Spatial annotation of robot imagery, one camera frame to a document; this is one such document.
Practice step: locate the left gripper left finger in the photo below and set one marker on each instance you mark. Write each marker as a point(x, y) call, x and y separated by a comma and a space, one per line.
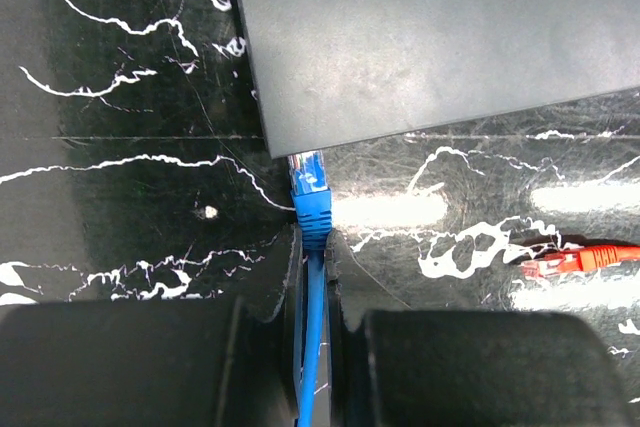
point(230, 361)

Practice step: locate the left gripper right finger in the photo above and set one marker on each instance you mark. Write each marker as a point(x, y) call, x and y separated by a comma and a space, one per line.
point(391, 365)

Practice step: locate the black network switch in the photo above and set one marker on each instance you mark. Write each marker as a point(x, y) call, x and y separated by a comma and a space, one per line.
point(331, 72)

